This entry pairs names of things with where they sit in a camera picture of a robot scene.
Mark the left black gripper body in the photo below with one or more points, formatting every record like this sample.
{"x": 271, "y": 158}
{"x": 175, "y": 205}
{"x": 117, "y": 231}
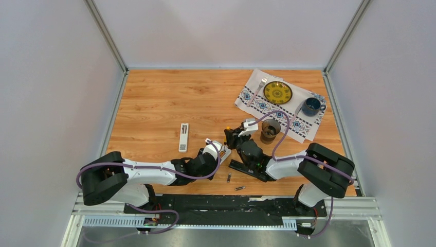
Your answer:
{"x": 210, "y": 172}

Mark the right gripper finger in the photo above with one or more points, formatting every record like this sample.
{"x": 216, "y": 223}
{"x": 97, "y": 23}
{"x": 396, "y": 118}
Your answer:
{"x": 228, "y": 138}
{"x": 239, "y": 131}

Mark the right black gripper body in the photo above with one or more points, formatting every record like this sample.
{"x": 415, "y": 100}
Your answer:
{"x": 241, "y": 139}

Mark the black remote control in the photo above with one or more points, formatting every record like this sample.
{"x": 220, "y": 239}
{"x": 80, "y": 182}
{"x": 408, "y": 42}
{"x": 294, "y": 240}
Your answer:
{"x": 260, "y": 175}

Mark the white remote with QR code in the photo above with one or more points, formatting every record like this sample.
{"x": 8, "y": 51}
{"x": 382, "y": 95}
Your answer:
{"x": 183, "y": 138}

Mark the white remote orange battery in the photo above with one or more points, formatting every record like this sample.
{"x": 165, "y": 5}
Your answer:
{"x": 224, "y": 153}

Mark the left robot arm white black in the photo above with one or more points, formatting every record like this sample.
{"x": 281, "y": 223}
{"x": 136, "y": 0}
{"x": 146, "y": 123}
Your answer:
{"x": 112, "y": 177}

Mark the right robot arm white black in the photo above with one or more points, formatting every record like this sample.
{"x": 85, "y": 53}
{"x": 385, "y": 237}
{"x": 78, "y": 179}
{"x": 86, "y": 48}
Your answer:
{"x": 329, "y": 174}

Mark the brown glass cup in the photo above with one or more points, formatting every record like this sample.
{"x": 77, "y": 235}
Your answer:
{"x": 269, "y": 130}

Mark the patterned white placemat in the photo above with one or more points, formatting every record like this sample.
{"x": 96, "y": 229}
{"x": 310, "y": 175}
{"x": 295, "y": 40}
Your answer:
{"x": 301, "y": 127}

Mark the yellow patterned plate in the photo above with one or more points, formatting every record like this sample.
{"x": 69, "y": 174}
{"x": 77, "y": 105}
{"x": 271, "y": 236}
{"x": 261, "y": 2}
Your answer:
{"x": 277, "y": 92}

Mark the dark blue mug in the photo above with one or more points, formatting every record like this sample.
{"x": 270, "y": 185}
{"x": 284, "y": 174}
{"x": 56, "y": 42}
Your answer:
{"x": 312, "y": 106}

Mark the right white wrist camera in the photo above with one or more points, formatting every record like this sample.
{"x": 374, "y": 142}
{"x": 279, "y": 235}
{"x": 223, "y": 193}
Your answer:
{"x": 249, "y": 126}

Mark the pink handled fork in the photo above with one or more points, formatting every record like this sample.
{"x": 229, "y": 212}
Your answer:
{"x": 260, "y": 86}

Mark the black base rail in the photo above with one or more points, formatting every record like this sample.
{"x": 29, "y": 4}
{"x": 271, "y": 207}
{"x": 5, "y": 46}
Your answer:
{"x": 230, "y": 210}

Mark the aluminium frame rail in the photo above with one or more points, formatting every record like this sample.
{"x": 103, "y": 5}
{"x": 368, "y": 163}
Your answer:
{"x": 113, "y": 213}

